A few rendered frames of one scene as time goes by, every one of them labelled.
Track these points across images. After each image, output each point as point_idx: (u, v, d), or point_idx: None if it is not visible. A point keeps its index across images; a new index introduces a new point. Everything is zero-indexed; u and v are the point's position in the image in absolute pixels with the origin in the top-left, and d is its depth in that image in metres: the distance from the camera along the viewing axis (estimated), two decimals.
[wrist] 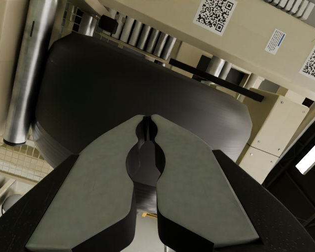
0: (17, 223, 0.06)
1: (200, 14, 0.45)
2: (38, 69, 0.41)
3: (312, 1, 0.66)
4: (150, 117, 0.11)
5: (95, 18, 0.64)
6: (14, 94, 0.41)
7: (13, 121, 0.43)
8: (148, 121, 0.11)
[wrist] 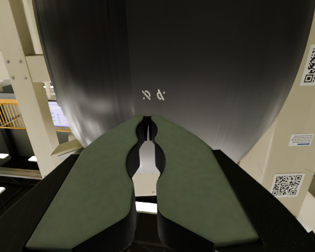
0: (17, 223, 0.06)
1: None
2: None
3: None
4: (150, 117, 0.11)
5: None
6: None
7: None
8: (148, 121, 0.11)
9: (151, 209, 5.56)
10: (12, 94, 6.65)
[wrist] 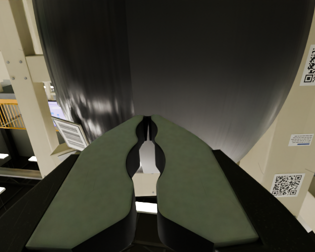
0: (17, 223, 0.06)
1: None
2: None
3: None
4: (150, 117, 0.11)
5: None
6: None
7: None
8: (148, 121, 0.11)
9: (151, 209, 5.56)
10: (12, 94, 6.65)
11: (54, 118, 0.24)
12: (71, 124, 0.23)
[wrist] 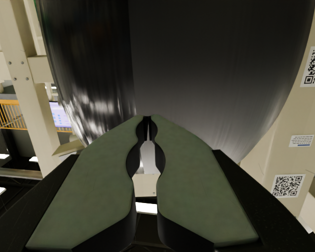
0: (17, 223, 0.06)
1: None
2: None
3: None
4: (150, 117, 0.11)
5: None
6: None
7: None
8: (148, 121, 0.11)
9: (151, 210, 5.55)
10: (13, 95, 6.67)
11: None
12: None
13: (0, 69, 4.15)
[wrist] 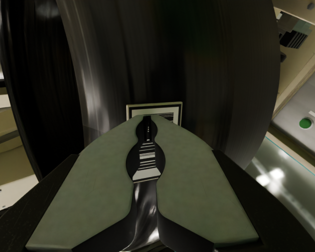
0: (17, 223, 0.06)
1: None
2: None
3: None
4: (150, 117, 0.11)
5: None
6: None
7: None
8: (148, 121, 0.11)
9: None
10: None
11: (135, 105, 0.13)
12: (167, 105, 0.14)
13: None
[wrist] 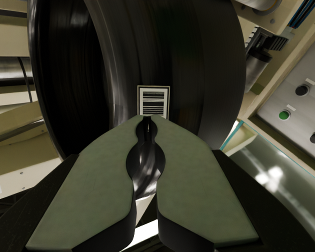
0: (17, 223, 0.06)
1: None
2: None
3: None
4: (150, 117, 0.11)
5: None
6: None
7: None
8: (148, 121, 0.11)
9: None
10: None
11: (142, 85, 0.25)
12: (160, 87, 0.25)
13: None
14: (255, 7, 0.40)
